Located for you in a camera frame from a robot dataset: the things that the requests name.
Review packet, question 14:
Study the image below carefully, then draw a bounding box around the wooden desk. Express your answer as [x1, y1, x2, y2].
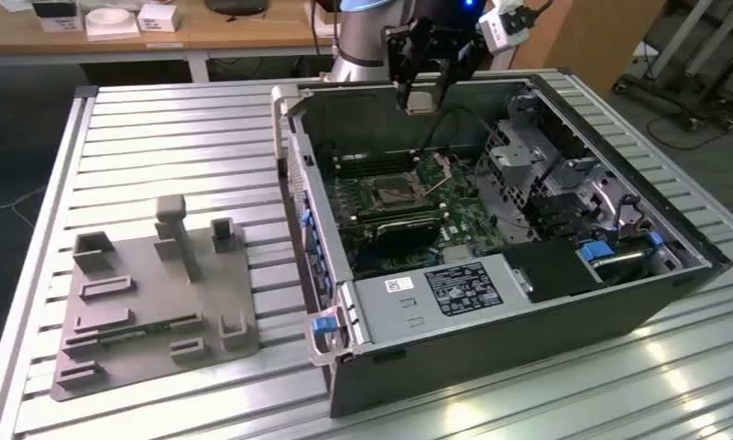
[0, 0, 528, 83]

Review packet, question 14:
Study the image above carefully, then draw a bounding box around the green motherboard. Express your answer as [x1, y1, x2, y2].
[324, 148, 509, 281]

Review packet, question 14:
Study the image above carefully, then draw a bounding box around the white printed box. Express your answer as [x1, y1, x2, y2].
[136, 2, 182, 33]

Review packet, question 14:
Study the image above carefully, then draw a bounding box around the grey parts rack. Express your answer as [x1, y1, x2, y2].
[48, 193, 261, 402]

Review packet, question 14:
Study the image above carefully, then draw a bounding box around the CPU socket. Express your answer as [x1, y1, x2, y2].
[365, 174, 433, 215]

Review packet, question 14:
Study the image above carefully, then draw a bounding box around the grey power supply unit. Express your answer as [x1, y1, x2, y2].
[348, 253, 537, 346]

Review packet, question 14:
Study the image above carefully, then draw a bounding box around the RAM slot bank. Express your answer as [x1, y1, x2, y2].
[329, 151, 419, 179]
[340, 204, 443, 228]

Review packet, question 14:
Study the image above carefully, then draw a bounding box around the grey metal drive cage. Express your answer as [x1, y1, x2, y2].
[475, 91, 592, 244]

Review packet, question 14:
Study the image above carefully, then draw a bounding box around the white box black top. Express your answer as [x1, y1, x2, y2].
[32, 0, 81, 34]

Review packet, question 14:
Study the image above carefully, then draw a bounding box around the blue disk carrier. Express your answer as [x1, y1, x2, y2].
[576, 240, 617, 268]

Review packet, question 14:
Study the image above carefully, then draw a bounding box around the coloured wire bundle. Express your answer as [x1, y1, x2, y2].
[613, 194, 653, 237]

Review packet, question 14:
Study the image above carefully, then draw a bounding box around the black graphics card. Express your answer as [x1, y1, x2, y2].
[362, 215, 443, 259]

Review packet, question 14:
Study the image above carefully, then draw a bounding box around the wooden cabinet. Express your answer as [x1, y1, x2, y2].
[511, 0, 668, 98]

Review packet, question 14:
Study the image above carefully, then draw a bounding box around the metal socket cover frame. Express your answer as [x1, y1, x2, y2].
[409, 153, 461, 196]

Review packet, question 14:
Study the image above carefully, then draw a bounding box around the metal wheeled stand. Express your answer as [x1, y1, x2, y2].
[609, 0, 733, 135]

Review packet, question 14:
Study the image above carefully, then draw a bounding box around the black open PC case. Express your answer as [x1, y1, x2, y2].
[270, 71, 733, 419]

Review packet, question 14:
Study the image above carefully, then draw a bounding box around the black round object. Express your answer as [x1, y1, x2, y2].
[202, 0, 272, 15]

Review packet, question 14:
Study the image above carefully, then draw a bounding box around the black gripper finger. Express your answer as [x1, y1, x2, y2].
[385, 16, 433, 110]
[433, 38, 488, 114]

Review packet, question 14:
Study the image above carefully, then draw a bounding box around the silver CPU plate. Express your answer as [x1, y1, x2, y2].
[402, 90, 441, 116]

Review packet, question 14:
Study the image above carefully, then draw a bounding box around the green RAM stick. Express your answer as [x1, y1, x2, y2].
[98, 320, 177, 346]

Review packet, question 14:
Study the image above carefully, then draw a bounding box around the white round holder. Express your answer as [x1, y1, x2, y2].
[82, 6, 142, 43]

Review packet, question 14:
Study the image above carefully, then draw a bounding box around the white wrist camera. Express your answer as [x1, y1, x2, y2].
[476, 0, 535, 55]

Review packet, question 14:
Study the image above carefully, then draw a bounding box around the black plastic shroud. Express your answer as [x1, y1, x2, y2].
[501, 238, 608, 304]

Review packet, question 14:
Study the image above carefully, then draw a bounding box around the blue case latch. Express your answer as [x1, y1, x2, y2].
[310, 314, 338, 338]

